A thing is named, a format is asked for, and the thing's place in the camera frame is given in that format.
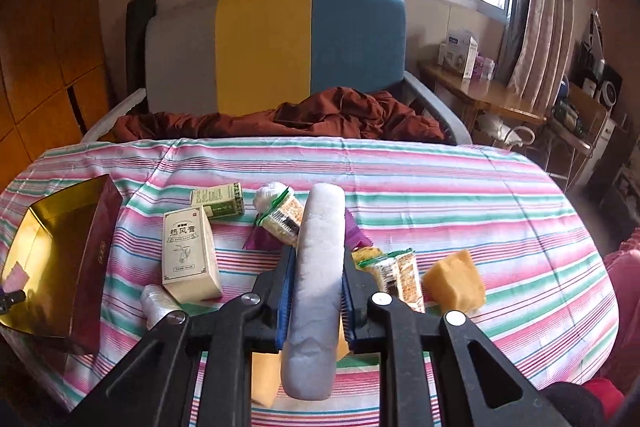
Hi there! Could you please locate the green medicine box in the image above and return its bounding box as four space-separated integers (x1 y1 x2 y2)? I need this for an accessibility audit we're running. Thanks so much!
190 182 245 220

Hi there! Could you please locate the purple wrapper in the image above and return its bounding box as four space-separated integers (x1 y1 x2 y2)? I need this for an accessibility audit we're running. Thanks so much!
243 209 373 251

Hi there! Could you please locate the beige medicine box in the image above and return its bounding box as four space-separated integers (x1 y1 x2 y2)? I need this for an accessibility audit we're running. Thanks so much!
162 206 222 303

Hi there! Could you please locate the gold lined storage box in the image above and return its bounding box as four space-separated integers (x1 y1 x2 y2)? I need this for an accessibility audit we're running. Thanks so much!
1 174 122 355

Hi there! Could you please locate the yellow sponge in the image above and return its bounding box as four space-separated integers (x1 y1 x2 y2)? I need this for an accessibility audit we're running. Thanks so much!
250 326 349 407
422 251 486 313

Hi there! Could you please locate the white plastic bottle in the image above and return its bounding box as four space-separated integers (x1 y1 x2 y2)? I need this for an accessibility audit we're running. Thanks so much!
140 285 181 331

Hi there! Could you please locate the white appliance box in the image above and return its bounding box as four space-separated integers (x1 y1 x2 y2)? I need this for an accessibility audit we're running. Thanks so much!
437 29 478 79

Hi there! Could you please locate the striped bed sheet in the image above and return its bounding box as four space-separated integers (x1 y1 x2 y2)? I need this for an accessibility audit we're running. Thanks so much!
1 138 618 405

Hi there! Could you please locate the beige curtain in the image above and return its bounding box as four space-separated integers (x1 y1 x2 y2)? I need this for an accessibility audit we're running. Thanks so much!
509 0 574 114

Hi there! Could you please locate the white sponge block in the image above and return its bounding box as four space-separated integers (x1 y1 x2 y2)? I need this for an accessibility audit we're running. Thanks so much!
281 183 345 401

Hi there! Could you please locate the white plastic bundle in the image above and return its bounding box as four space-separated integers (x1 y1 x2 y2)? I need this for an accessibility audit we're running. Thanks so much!
253 181 288 215

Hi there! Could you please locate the white bed frame rail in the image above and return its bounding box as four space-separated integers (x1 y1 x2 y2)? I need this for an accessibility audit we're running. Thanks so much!
81 88 146 144

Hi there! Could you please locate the wooden side desk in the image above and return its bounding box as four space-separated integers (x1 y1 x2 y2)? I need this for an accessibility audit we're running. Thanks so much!
418 61 546 130

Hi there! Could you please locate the rust brown blanket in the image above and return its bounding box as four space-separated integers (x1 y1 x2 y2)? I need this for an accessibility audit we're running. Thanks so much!
101 87 445 143

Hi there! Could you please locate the grey yellow blue headboard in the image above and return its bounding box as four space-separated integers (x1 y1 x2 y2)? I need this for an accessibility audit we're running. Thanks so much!
144 0 407 116

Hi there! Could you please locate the wooden wardrobe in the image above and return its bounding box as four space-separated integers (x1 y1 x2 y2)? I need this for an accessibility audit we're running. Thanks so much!
1 0 115 186

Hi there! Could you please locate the green snack packet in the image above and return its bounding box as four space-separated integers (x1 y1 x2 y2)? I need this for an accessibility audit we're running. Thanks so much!
257 186 304 247
352 247 425 313

